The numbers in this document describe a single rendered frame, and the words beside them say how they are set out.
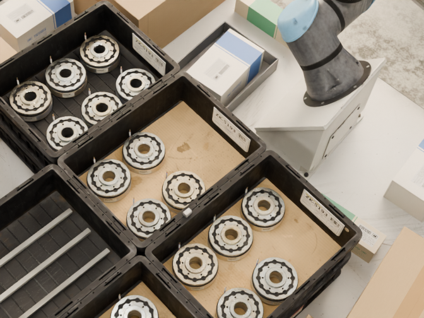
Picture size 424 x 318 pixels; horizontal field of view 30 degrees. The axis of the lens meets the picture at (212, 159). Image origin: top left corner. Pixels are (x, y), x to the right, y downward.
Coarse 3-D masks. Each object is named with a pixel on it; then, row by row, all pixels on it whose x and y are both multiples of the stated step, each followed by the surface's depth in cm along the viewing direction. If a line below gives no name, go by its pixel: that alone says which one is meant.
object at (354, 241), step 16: (256, 160) 183; (240, 176) 181; (224, 192) 179; (320, 192) 180; (336, 208) 178; (176, 224) 173; (352, 224) 177; (160, 240) 171; (352, 240) 174; (336, 256) 174; (160, 272) 168; (320, 272) 170; (176, 288) 166; (304, 288) 168; (192, 304) 164; (288, 304) 166
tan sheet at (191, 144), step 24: (168, 120) 199; (192, 120) 200; (168, 144) 195; (192, 144) 196; (216, 144) 196; (168, 168) 192; (192, 168) 192; (216, 168) 193; (144, 192) 188; (120, 216) 184
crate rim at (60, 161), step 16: (176, 80) 193; (192, 80) 193; (144, 96) 190; (208, 96) 193; (128, 112) 187; (224, 112) 189; (240, 128) 188; (80, 144) 182; (64, 160) 180; (224, 176) 180; (208, 192) 178; (192, 208) 176; (144, 240) 171
